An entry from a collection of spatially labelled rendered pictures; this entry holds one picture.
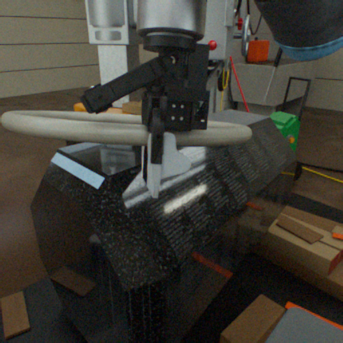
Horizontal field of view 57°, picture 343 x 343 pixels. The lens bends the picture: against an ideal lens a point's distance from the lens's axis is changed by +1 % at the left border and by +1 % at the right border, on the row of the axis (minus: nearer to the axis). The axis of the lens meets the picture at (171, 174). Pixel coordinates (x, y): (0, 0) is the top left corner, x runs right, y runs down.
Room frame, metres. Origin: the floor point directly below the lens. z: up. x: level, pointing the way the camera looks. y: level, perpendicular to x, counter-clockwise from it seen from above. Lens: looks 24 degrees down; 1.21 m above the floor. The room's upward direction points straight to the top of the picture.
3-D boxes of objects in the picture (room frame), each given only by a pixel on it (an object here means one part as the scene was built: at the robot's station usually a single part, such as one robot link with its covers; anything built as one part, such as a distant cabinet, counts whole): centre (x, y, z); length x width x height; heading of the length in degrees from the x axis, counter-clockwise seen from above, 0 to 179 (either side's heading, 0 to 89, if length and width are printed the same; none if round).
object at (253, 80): (4.50, -1.42, 0.43); 1.30 x 0.62 x 0.86; 138
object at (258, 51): (4.55, -1.18, 1.00); 0.50 x 0.22 x 0.33; 138
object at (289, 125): (2.67, -0.93, 0.43); 0.35 x 0.35 x 0.87; 28
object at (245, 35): (1.37, -0.26, 1.20); 0.15 x 0.10 x 0.15; 163
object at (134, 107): (1.89, 0.19, 0.81); 0.20 x 0.10 x 0.05; 51
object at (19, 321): (1.09, 0.73, 0.02); 0.25 x 0.10 x 0.01; 30
